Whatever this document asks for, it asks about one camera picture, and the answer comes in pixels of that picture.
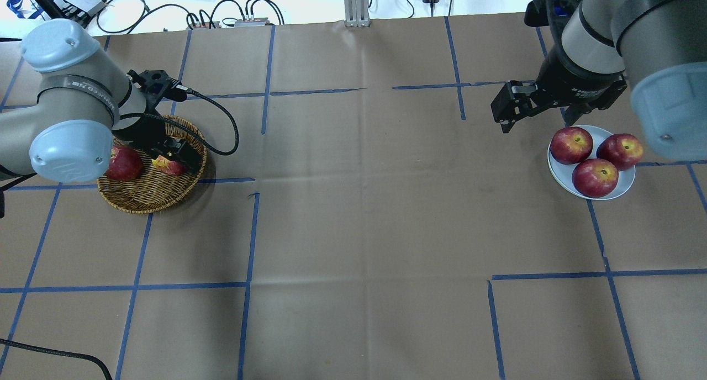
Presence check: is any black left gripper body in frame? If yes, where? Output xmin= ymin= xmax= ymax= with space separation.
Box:
xmin=113 ymin=70 xmax=187 ymax=159

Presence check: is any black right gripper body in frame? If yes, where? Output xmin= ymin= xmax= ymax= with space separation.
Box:
xmin=533 ymin=53 xmax=628 ymax=113

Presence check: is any red apple yellow top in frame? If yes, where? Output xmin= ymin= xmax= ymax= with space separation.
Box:
xmin=151 ymin=155 xmax=187 ymax=176

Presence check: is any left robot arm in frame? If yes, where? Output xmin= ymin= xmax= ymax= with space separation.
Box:
xmin=2 ymin=19 xmax=207 ymax=212

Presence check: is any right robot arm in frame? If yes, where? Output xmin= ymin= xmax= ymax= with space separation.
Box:
xmin=490 ymin=0 xmax=706 ymax=161

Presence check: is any red apple plate front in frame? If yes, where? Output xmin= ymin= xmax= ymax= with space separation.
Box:
xmin=550 ymin=126 xmax=594 ymax=165

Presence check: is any red apple plate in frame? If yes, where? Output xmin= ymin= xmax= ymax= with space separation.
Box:
xmin=571 ymin=159 xmax=620 ymax=198
xmin=596 ymin=133 xmax=645 ymax=171
xmin=550 ymin=126 xmax=594 ymax=165

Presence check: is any woven wicker basket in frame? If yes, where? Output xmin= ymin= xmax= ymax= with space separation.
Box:
xmin=97 ymin=125 xmax=209 ymax=214

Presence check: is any dark red apple in basket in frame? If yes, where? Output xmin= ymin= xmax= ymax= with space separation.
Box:
xmin=104 ymin=144 xmax=144 ymax=182

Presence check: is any white round plate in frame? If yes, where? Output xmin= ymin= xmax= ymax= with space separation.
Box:
xmin=546 ymin=125 xmax=636 ymax=200

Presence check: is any red apple plate back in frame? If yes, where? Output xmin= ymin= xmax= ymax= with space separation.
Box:
xmin=571 ymin=159 xmax=620 ymax=198

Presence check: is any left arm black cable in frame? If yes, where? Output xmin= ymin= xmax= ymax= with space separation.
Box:
xmin=119 ymin=86 xmax=240 ymax=156

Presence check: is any aluminium frame post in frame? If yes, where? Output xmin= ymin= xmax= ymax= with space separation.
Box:
xmin=344 ymin=0 xmax=371 ymax=28

